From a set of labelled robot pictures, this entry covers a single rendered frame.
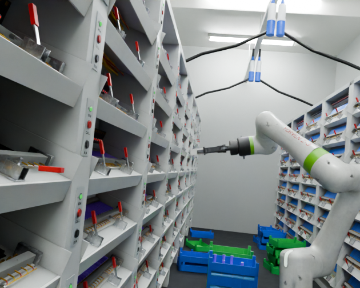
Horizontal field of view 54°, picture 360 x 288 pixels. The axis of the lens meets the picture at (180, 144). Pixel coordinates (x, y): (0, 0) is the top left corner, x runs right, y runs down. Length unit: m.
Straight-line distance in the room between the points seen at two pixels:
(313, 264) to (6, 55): 1.38
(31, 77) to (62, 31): 0.23
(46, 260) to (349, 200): 1.20
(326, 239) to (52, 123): 1.25
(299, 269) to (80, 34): 1.20
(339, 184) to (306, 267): 0.37
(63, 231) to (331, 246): 1.19
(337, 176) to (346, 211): 0.23
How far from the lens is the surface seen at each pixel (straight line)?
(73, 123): 0.75
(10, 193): 0.56
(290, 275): 1.58
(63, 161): 0.75
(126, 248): 1.46
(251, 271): 2.30
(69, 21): 0.81
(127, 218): 1.43
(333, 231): 1.65
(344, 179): 1.44
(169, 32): 2.06
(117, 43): 0.99
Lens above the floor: 0.93
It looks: 4 degrees up
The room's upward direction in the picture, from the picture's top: 6 degrees clockwise
